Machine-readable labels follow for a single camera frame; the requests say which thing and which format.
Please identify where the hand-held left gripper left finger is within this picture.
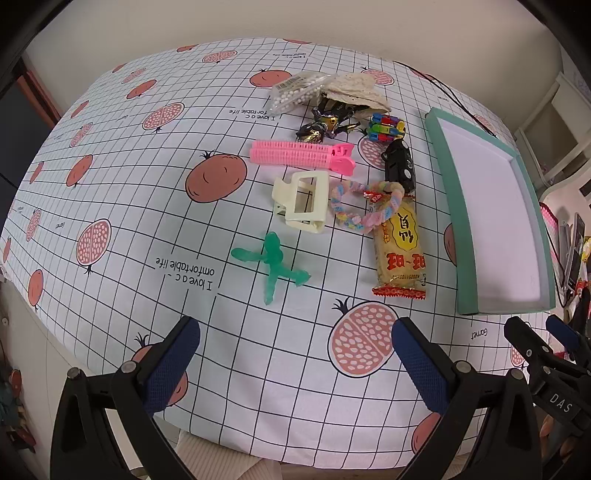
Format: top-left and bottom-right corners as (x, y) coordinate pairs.
(51, 316), (201, 480)

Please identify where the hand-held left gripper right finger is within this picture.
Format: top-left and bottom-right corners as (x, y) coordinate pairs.
(392, 316), (542, 480)

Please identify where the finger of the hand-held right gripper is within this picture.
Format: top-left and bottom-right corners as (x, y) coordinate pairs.
(546, 315), (591, 374)
(504, 316), (550, 370)

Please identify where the yellow red snack packet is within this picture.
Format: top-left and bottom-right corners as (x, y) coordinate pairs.
(365, 191), (428, 301)

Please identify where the teal white box tray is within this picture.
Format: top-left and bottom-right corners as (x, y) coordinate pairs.
(424, 107), (557, 316)

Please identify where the green balloon dog toy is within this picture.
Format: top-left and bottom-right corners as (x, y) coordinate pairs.
(231, 232), (312, 305)

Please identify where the pastel braided hair tie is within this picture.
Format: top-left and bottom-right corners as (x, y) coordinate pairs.
(329, 181), (404, 234)

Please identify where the black toy car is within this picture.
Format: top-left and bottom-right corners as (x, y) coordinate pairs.
(384, 140), (417, 193)

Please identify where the cream hair claw clip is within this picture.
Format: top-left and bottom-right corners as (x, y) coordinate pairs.
(272, 171), (331, 234)

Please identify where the colourful block chain toy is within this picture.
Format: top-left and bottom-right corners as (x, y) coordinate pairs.
(366, 113), (407, 144)

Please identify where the pink hair roller clip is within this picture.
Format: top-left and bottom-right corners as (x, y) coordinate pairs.
(250, 140), (356, 175)

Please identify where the black gold robot toy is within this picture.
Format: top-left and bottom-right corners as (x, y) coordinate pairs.
(295, 104), (365, 144)

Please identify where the clear bag of cotton swabs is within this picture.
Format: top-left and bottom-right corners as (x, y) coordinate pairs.
(269, 72), (331, 115)

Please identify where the black cloth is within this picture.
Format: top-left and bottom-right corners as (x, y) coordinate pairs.
(569, 287), (591, 330)

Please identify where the smartphone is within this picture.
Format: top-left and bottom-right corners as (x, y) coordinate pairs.
(570, 212), (587, 287)

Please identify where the cream ribbed clothing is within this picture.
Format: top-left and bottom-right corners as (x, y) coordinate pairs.
(178, 429), (287, 480)

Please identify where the pink white crochet mat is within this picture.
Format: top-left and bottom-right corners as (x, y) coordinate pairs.
(538, 200), (561, 259)

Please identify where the pomegranate print grid tablecloth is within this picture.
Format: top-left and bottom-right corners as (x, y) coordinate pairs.
(0, 39), (561, 462)

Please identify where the white wooden shelf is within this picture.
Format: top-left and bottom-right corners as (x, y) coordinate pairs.
(512, 46), (591, 195)

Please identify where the black cable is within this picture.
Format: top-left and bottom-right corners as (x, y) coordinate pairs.
(394, 62), (497, 137)

